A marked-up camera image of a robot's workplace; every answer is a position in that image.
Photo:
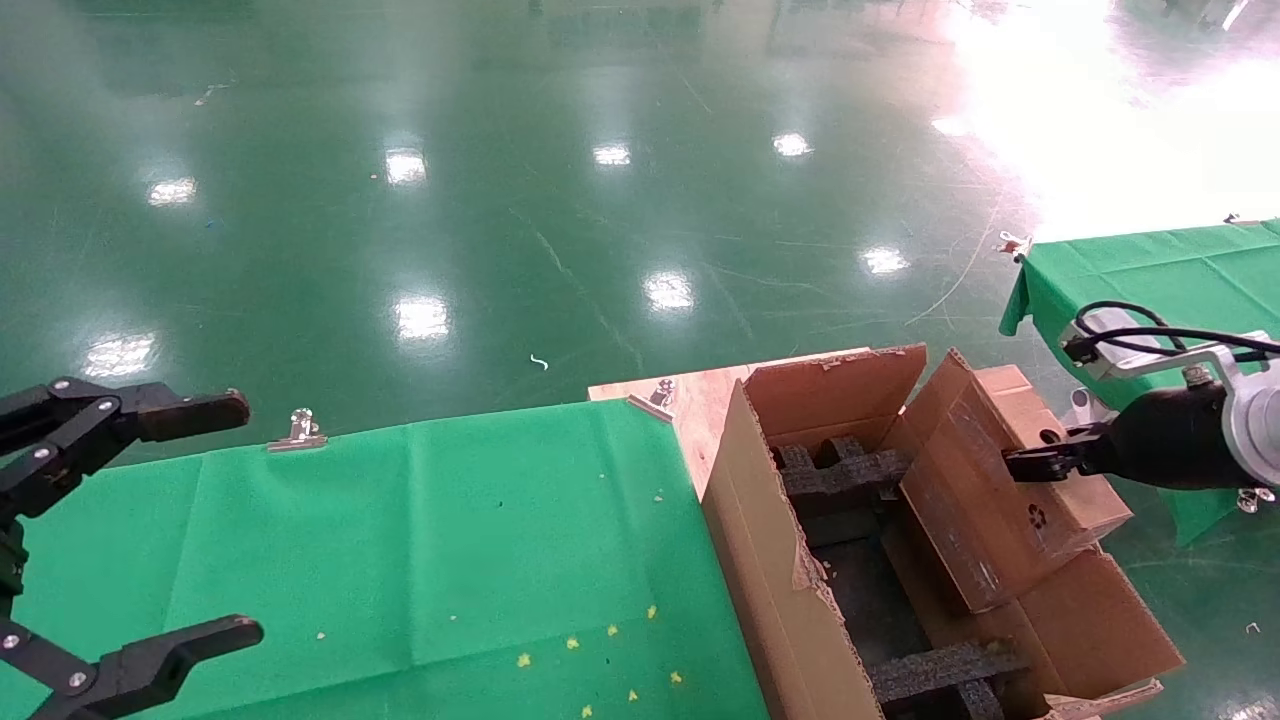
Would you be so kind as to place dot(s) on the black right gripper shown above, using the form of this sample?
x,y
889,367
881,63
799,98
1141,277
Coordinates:
x,y
1165,440

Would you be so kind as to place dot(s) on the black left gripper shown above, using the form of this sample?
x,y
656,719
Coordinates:
x,y
8,560

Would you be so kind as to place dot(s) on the small brown cardboard box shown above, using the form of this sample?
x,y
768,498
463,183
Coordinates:
x,y
970,500

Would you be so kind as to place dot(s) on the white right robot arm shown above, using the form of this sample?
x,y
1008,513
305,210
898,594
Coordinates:
x,y
1255,430

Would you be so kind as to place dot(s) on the large open cardboard carton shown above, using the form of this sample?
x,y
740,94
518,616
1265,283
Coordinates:
x,y
760,520

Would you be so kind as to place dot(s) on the white metal table leg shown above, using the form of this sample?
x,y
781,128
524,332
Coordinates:
x,y
1082,400

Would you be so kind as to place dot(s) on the large green table cloth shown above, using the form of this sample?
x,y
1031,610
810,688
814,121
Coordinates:
x,y
350,550

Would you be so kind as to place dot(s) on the black foam insert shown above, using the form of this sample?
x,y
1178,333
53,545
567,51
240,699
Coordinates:
x,y
830,475
930,675

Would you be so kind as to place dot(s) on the green cloth with folds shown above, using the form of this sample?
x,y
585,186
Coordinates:
x,y
1180,270

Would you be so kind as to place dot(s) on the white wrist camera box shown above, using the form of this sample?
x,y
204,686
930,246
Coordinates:
x,y
1100,322

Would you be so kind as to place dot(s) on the silver camera mounting bracket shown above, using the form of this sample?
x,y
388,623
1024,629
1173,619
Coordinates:
x,y
1190,362

